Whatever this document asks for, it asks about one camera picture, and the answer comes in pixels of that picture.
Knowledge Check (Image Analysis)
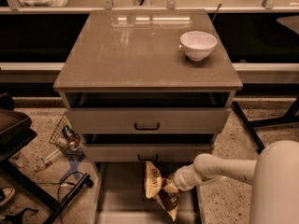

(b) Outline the black cart frame left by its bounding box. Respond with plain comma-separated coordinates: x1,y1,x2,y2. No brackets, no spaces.
1,97,95,224

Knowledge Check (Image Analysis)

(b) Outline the shoe at left edge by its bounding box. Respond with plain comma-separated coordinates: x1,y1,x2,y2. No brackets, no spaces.
0,187,15,206

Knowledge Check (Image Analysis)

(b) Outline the plastic bottle on floor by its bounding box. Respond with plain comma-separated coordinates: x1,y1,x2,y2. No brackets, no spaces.
35,149,63,172

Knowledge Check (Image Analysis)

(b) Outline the brown chip bag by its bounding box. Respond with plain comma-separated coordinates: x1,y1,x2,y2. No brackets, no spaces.
144,161,179,221

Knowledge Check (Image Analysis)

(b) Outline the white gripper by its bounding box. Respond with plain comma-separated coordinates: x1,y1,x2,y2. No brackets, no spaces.
163,164,203,193

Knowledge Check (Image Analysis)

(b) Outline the drawer with black handle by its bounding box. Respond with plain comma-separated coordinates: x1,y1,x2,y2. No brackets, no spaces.
65,108,231,134
82,144,213,162

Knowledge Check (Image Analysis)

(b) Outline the wire basket with items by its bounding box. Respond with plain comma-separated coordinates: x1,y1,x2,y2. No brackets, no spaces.
50,114,83,156

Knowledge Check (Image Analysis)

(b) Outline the top drawer with black handle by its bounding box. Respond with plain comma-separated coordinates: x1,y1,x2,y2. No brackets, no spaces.
65,108,231,134

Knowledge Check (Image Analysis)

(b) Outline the black cable on floor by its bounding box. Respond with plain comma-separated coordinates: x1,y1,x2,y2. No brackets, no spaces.
33,171,85,224

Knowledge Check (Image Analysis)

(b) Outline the middle drawer with black handle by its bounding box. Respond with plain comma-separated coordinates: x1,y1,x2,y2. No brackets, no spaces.
82,144,213,162

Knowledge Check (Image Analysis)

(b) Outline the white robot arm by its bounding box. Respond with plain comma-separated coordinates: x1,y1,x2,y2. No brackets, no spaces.
166,140,299,224

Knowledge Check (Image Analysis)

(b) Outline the black stand leg right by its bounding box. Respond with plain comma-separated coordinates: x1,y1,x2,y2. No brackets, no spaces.
233,97,299,153

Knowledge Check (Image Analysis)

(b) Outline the white ceramic bowl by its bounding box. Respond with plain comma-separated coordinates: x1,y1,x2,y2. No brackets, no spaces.
180,31,218,61

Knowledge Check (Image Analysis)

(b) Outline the grey drawer cabinet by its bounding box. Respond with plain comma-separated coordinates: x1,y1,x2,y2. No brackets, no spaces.
52,8,244,224

